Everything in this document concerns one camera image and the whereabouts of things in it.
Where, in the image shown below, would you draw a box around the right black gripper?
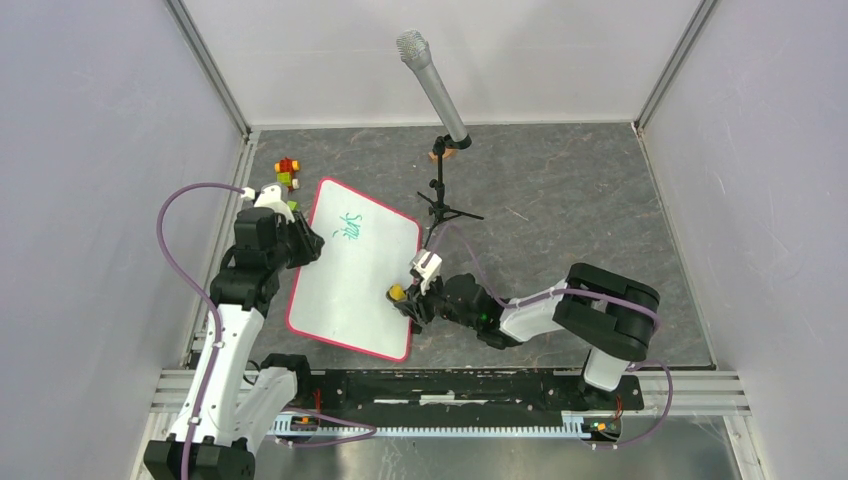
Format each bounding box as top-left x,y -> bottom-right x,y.
394,274 -> 479,332

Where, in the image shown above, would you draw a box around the yellow eraser block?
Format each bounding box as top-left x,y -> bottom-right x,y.
387,284 -> 407,302

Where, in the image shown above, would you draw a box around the pink framed whiteboard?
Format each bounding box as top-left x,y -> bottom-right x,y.
285,177 -> 422,362

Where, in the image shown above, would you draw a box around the grey microphone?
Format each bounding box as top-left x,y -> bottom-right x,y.
396,29 -> 483,244

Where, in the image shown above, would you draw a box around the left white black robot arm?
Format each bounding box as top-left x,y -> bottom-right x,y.
143,205 -> 324,479

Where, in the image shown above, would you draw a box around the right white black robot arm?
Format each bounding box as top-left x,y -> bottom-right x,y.
386,263 -> 661,408

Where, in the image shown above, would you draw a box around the colourful toy block pile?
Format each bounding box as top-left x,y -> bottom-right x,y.
274,157 -> 301,191

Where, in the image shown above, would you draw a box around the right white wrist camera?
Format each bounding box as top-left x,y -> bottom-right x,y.
410,249 -> 442,295

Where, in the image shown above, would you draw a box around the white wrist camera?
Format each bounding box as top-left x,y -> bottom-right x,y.
240,183 -> 295,223
410,249 -> 442,295

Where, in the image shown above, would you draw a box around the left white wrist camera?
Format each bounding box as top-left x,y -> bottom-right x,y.
240,183 -> 295,223

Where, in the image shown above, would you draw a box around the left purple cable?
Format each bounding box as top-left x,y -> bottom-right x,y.
156,182 -> 256,480

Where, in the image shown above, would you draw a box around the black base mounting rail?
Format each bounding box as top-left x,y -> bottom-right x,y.
293,368 -> 645,427

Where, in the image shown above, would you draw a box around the white slotted cable duct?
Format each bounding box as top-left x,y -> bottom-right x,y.
264,411 -> 623,441

